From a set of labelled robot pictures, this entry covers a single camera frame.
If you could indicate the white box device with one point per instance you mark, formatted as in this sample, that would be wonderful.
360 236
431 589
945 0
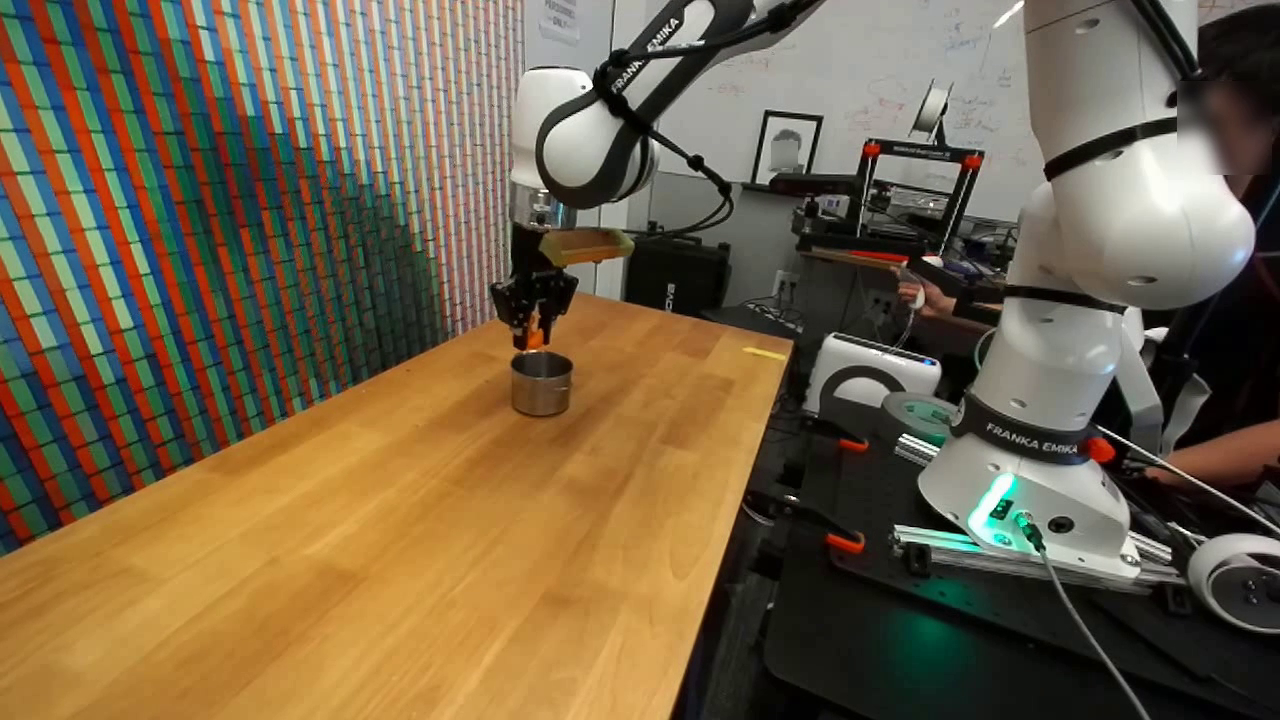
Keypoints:
871 371

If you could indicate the white round device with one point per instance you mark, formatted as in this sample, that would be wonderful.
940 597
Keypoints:
1241 582

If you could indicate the framed portrait photo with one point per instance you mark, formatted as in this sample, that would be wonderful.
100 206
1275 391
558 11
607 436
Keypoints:
784 144

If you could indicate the silver metal pot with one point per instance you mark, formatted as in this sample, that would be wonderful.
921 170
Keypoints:
542 387

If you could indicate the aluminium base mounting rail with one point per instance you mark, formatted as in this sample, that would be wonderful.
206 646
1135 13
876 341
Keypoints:
960 544

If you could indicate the orange duck toy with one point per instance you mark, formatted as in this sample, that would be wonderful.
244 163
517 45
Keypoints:
535 329

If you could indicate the black orange 3D printer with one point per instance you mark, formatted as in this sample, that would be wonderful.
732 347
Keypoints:
921 193

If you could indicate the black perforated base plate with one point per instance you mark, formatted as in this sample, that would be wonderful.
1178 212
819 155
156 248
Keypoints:
1013 625

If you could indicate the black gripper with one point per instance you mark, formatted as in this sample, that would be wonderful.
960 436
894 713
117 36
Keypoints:
535 286

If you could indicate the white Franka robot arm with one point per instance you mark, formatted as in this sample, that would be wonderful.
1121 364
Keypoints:
1135 225

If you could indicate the person forearm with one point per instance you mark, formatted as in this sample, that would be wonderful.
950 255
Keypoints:
1223 456

